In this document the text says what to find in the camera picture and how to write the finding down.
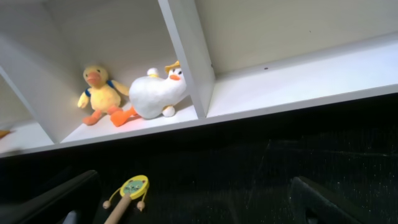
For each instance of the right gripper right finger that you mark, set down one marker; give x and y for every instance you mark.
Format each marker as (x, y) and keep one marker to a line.
(317, 205)

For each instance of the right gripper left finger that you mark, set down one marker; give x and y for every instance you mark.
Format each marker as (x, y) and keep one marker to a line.
(62, 202)

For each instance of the yellow rattle drum toy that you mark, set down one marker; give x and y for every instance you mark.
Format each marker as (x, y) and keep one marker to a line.
(135, 186)

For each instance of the yellow plush duck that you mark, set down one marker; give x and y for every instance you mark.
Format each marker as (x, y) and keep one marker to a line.
(104, 98)

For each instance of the white shelf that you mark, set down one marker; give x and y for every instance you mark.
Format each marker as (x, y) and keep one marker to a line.
(280, 87)

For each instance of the white plush duck with hat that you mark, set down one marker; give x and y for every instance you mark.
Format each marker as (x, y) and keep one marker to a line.
(152, 96)

